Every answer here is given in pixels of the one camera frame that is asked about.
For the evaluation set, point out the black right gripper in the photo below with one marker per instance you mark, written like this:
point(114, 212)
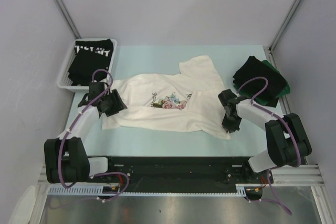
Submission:
point(228, 127)

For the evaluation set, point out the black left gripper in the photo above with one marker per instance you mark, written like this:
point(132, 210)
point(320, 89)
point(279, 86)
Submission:
point(118, 105)

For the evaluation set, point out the white floral print t-shirt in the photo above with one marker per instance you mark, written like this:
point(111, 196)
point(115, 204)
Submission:
point(184, 102)

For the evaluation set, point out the white plastic laundry basket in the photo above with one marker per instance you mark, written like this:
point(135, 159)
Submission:
point(63, 80)

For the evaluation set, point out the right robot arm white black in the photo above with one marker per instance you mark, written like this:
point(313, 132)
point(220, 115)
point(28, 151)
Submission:
point(286, 138)

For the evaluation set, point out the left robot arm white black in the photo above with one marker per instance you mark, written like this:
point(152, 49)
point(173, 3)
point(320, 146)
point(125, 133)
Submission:
point(66, 160)

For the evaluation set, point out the black t-shirt white lettering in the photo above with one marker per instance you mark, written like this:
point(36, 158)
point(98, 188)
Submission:
point(89, 57)

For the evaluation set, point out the folded black t-shirt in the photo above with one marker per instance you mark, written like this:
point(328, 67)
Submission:
point(260, 74)

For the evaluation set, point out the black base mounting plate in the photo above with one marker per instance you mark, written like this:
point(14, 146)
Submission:
point(181, 175)

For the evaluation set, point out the light blue cable duct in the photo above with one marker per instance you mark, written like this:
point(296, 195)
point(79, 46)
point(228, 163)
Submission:
point(108, 191)

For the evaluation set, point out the aluminium front frame rail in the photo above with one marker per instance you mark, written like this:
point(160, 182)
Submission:
point(306, 175)

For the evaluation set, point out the left rear aluminium post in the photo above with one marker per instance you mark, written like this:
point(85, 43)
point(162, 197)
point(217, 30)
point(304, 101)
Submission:
point(67, 18)

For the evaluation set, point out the aluminium post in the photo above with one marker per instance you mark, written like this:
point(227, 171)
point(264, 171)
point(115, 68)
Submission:
point(67, 18)
point(284, 25)

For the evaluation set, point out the right rear aluminium post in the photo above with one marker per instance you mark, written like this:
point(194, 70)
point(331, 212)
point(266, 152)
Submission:
point(284, 25)

